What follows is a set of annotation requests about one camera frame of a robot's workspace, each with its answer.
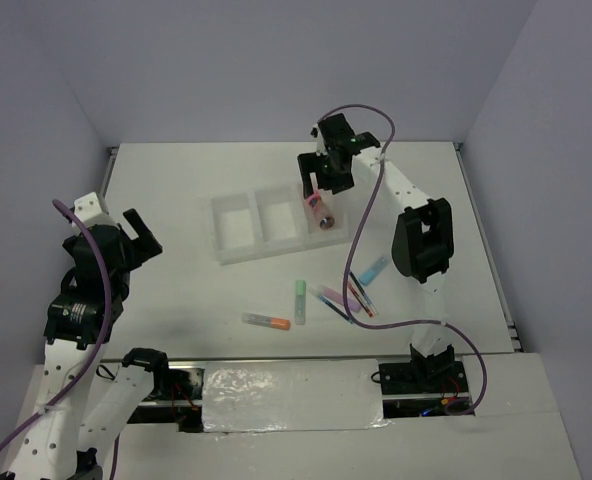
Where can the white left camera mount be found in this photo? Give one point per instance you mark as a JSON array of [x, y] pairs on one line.
[[92, 210]]

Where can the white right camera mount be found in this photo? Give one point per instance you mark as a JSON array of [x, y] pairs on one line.
[[320, 148]]

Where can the green capped highlighter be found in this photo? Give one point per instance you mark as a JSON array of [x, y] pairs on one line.
[[300, 302]]

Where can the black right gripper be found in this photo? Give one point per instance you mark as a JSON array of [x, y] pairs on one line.
[[310, 163]]

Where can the dark blue pen refill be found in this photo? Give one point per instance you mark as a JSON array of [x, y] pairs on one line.
[[360, 295]]

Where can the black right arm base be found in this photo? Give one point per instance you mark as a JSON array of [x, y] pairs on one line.
[[414, 377]]

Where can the pink capped glue bottle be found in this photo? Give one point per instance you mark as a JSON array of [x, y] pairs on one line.
[[321, 213]]

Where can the aluminium table edge rail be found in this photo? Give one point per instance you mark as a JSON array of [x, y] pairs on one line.
[[511, 326]]

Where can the blue highlighter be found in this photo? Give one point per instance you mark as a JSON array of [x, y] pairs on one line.
[[373, 270]]

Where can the orange capped highlighter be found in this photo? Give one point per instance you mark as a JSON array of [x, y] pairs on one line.
[[266, 321]]

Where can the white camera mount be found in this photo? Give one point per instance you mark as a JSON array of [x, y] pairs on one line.
[[92, 210], [320, 148]]

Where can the white three-compartment tray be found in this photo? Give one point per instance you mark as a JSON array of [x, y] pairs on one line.
[[271, 221]]

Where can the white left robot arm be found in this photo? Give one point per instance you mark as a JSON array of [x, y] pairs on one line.
[[65, 437]]

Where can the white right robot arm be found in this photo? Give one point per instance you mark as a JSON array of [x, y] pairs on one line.
[[423, 243]]

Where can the purple highlighter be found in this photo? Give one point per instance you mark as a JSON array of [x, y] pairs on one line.
[[333, 295]]

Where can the silver foil tape sheet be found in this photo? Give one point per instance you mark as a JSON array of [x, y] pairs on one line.
[[321, 395]]

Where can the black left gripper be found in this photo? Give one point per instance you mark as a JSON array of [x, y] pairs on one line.
[[145, 246]]

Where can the red pen refill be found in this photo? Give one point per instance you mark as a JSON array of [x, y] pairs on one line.
[[349, 294]]

